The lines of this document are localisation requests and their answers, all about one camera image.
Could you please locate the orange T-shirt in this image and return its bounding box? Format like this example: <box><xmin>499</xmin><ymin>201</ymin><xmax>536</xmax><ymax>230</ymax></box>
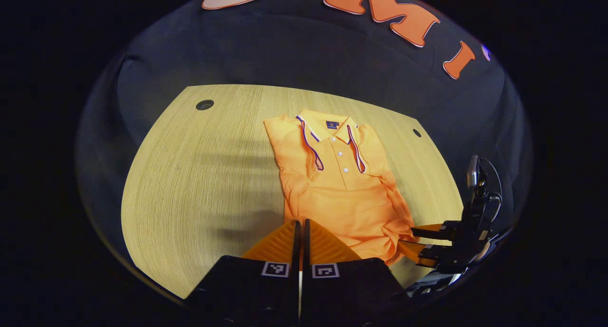
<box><xmin>264</xmin><ymin>109</ymin><xmax>421</xmax><ymax>266</ymax></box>

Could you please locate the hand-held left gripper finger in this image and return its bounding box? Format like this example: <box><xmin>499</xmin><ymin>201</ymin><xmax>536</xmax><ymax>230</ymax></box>
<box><xmin>302</xmin><ymin>218</ymin><xmax>409</xmax><ymax>327</ymax></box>
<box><xmin>185</xmin><ymin>219</ymin><xmax>302</xmax><ymax>325</ymax></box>

